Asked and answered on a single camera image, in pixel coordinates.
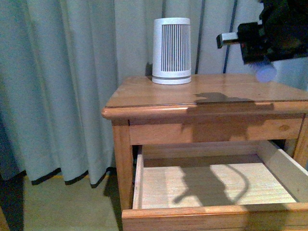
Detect white slatted air purifier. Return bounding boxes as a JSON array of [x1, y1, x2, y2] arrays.
[[152, 17, 192, 85]]

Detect wooden nightstand drawer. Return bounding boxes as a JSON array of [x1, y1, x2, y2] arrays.
[[122, 141, 308, 231]]

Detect wooden nightstand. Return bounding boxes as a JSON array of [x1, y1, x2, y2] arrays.
[[101, 73, 308, 211]]

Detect grey-green curtain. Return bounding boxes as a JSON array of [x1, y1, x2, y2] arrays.
[[0, 0, 263, 187]]

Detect white medicine bottle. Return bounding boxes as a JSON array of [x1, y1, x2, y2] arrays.
[[250, 61, 277, 83]]

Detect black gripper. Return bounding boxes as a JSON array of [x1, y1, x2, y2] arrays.
[[216, 0, 308, 64]]

